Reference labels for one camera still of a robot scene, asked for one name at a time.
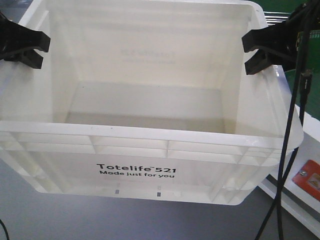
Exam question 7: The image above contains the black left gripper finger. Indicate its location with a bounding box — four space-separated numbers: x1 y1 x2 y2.
0 13 51 54
2 49 44 69

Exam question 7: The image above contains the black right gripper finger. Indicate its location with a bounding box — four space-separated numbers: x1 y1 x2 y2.
244 51 297 75
242 19 302 60

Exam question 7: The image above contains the white plastic Totelife crate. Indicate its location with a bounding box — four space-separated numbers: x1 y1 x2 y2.
0 0 291 205

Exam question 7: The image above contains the metal rods rack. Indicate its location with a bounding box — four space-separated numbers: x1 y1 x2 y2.
263 11 291 26

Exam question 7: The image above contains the right green circuit board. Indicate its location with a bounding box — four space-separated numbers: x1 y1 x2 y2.
305 29 320 74

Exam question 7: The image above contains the red warning label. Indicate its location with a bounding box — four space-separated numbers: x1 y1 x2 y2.
292 159 320 201

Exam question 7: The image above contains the right black cable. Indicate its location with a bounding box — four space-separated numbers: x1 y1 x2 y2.
254 0 320 240

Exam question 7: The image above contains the black cable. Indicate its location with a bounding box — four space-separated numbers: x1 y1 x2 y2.
0 219 10 240
254 0 320 240

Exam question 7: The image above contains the left black cable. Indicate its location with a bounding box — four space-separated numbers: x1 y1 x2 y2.
0 219 10 240

